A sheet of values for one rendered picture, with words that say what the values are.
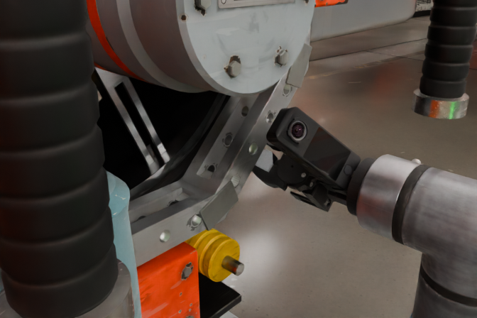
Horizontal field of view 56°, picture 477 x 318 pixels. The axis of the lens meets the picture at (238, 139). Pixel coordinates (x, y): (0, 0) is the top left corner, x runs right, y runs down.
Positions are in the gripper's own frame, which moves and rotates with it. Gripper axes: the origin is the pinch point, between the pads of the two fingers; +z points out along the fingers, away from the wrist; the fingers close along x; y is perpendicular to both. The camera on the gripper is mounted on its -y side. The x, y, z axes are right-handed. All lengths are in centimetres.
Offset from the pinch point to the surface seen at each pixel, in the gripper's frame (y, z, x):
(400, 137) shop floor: 172, 50, 81
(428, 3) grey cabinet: 569, 273, 507
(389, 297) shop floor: 87, -2, -4
